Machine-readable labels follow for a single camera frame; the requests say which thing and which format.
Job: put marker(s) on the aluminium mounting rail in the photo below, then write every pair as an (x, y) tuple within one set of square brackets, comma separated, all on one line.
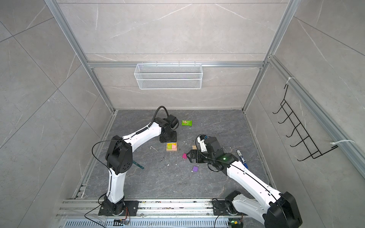
[(152, 213)]

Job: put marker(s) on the black wire hook rack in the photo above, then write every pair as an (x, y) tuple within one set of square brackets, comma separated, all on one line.
[(299, 129)]

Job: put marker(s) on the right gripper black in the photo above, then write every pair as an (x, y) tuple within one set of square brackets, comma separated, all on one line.
[(193, 152)]

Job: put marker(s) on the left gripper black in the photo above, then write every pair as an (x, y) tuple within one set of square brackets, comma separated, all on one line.
[(165, 140)]

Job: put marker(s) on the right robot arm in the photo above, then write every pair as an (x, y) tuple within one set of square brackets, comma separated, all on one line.
[(269, 206)]

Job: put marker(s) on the green snack packet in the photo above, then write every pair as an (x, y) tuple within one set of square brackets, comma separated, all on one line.
[(187, 123)]

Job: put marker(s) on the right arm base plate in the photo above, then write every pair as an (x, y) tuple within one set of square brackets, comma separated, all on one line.
[(223, 208)]

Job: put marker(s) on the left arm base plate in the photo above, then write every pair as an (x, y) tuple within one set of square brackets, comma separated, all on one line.
[(119, 209)]

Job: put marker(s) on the green handled tool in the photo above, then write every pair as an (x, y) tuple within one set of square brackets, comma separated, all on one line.
[(138, 165)]

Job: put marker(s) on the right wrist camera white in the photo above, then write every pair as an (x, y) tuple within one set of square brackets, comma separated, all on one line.
[(202, 144)]

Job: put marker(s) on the natural wood block long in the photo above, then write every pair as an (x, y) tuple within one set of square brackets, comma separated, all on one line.
[(171, 149)]

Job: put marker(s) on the white wire mesh basket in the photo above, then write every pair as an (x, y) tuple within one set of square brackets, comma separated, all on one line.
[(168, 76)]

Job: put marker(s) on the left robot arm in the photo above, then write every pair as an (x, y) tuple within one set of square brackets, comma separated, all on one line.
[(119, 156)]

